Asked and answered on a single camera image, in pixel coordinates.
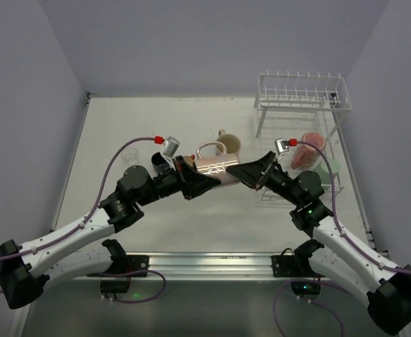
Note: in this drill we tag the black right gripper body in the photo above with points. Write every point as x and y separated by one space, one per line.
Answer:
265 171

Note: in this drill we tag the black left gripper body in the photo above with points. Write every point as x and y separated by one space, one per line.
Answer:
182 176

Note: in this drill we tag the dark blue mug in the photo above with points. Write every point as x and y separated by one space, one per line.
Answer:
160 163

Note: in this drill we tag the orange mug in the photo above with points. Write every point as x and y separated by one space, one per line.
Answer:
189 159

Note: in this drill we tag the light pink ribbed mug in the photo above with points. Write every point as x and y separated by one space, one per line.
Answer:
216 167

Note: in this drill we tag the cream mug with teal base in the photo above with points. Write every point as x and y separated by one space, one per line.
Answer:
231 142

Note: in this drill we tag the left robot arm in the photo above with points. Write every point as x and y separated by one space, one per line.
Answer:
85 247

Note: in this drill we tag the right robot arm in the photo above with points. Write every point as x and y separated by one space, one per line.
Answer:
383 286

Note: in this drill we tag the pink patterned mug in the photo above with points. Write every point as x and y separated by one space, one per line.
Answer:
305 155

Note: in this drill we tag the right black controller box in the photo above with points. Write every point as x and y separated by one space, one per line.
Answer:
306 290

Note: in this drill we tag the black controller box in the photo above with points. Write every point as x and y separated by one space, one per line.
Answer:
306 290
112 288

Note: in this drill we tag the left black controller box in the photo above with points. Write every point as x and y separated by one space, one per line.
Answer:
112 288

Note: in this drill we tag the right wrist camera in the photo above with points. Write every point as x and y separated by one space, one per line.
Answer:
282 147

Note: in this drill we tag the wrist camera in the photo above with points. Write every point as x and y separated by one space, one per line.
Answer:
282 147
170 146

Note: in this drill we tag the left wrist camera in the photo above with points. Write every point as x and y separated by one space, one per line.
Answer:
170 146

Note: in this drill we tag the white wire dish rack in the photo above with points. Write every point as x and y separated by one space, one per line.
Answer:
292 104

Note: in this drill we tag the aluminium mounting rail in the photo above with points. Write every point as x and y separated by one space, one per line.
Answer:
185 266

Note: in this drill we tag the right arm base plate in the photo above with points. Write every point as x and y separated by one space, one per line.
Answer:
291 266

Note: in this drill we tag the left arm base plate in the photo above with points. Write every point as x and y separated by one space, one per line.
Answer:
135 267

